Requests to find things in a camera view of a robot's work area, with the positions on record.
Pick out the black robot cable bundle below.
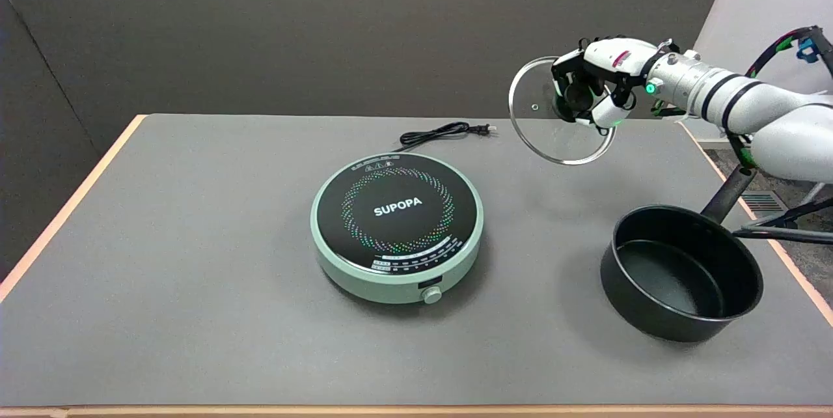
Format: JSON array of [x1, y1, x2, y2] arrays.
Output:
[[744, 25, 833, 80]]

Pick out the green round induction cooker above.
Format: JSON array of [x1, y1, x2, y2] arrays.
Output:
[[310, 152, 485, 305]]

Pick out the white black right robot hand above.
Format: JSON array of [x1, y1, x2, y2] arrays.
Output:
[[552, 37, 658, 130]]

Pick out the black power cord with plug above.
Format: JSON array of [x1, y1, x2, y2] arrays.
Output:
[[392, 122, 498, 153]]

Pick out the black saucepan with handle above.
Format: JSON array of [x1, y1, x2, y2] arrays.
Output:
[[600, 165, 764, 343]]

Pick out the grey floor vent grille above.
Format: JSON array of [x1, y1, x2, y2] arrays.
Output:
[[741, 191, 789, 213]]

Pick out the round glass pot lid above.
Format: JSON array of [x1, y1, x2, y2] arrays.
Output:
[[508, 57, 618, 165]]

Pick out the dark wheeled stand legs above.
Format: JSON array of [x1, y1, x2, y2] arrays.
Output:
[[732, 195, 833, 244]]

